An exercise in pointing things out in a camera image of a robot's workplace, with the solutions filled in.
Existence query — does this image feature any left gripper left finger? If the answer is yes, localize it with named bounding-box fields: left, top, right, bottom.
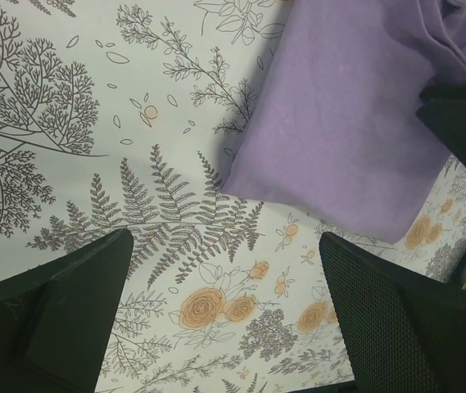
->
left=0, top=229, right=133, bottom=392

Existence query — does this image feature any purple t shirt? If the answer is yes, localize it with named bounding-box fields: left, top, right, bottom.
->
left=222, top=1, right=466, bottom=243

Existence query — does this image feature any floral table mat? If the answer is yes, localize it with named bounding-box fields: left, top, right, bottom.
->
left=0, top=0, right=466, bottom=393

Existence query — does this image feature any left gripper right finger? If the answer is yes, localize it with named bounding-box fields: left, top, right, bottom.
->
left=319, top=232, right=466, bottom=392

